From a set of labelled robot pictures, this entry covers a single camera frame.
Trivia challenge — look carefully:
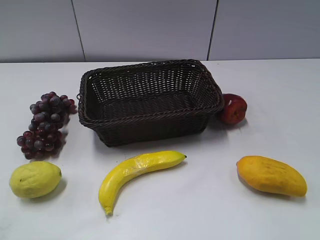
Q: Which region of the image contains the dark woven basket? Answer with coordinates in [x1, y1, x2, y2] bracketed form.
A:
[78, 59, 224, 147]

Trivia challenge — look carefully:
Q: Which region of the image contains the yellow-green lemon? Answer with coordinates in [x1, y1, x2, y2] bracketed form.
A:
[9, 161, 62, 199]

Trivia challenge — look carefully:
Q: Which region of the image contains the purple grape bunch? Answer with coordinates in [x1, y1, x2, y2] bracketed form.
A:
[16, 91, 78, 160]

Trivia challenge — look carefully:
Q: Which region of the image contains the orange mango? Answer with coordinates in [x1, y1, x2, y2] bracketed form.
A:
[236, 155, 308, 197]

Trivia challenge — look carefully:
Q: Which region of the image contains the yellow banana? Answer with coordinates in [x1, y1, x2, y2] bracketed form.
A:
[98, 150, 187, 216]

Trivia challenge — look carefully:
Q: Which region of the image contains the red apple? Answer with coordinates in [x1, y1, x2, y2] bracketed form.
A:
[219, 93, 248, 125]

